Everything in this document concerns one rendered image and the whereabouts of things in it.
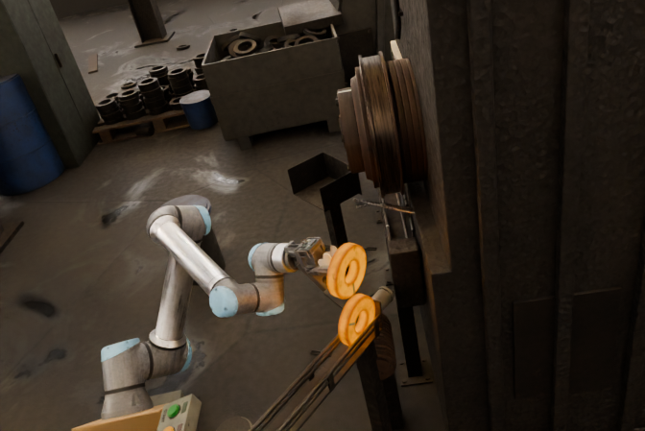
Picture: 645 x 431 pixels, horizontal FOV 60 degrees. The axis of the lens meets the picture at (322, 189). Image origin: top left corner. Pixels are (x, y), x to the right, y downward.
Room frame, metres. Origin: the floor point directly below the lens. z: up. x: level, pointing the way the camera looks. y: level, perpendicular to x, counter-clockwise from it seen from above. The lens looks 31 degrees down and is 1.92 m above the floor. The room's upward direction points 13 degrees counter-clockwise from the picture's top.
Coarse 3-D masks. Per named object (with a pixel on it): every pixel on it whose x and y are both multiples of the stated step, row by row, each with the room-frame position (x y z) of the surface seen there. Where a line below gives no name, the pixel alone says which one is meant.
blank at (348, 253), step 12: (336, 252) 1.22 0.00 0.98; (348, 252) 1.22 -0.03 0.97; (360, 252) 1.26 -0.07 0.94; (336, 264) 1.19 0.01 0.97; (348, 264) 1.22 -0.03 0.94; (360, 264) 1.25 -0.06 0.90; (336, 276) 1.17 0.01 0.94; (348, 276) 1.24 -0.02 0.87; (360, 276) 1.25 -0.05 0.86; (336, 288) 1.17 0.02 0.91; (348, 288) 1.20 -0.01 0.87
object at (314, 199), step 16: (320, 160) 2.33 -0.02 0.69; (336, 160) 2.25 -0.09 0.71; (304, 176) 2.29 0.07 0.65; (320, 176) 2.32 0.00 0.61; (336, 176) 2.28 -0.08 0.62; (352, 176) 2.10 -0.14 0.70; (304, 192) 2.24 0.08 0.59; (320, 192) 2.02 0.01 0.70; (336, 192) 2.06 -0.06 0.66; (352, 192) 2.10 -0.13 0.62; (320, 208) 2.05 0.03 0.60; (336, 208) 2.14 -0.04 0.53; (336, 224) 2.13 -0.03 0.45; (336, 240) 2.13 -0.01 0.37; (368, 288) 2.16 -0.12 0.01
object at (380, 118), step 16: (368, 64) 1.64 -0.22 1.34; (368, 80) 1.57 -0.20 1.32; (384, 80) 1.55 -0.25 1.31; (368, 96) 1.51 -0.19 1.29; (384, 96) 1.51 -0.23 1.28; (368, 112) 1.48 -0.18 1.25; (384, 112) 1.48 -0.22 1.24; (384, 128) 1.46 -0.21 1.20; (384, 144) 1.45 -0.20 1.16; (384, 160) 1.44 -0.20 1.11; (384, 176) 1.45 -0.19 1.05; (384, 192) 1.50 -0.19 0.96
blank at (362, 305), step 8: (352, 296) 1.26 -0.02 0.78; (360, 296) 1.26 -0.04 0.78; (368, 296) 1.27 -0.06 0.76; (352, 304) 1.23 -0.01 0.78; (360, 304) 1.24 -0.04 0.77; (368, 304) 1.26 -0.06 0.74; (344, 312) 1.21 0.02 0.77; (352, 312) 1.21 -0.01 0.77; (360, 312) 1.23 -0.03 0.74; (368, 312) 1.26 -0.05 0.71; (344, 320) 1.20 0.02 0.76; (352, 320) 1.20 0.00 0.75; (360, 320) 1.26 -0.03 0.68; (368, 320) 1.25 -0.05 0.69; (344, 328) 1.18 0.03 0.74; (352, 328) 1.20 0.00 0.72; (360, 328) 1.24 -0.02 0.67; (344, 336) 1.18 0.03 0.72; (352, 336) 1.19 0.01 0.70
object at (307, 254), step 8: (304, 240) 1.35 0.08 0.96; (312, 240) 1.32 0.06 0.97; (320, 240) 1.32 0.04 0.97; (288, 248) 1.35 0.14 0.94; (296, 248) 1.32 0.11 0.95; (304, 248) 1.30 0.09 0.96; (312, 248) 1.29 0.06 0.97; (320, 248) 1.31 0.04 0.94; (288, 256) 1.34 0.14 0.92; (296, 256) 1.34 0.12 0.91; (304, 256) 1.28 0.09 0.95; (312, 256) 1.28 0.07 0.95; (320, 256) 1.30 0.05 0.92; (288, 264) 1.33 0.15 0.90; (296, 264) 1.35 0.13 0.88; (304, 264) 1.29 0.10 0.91; (312, 264) 1.28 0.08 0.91
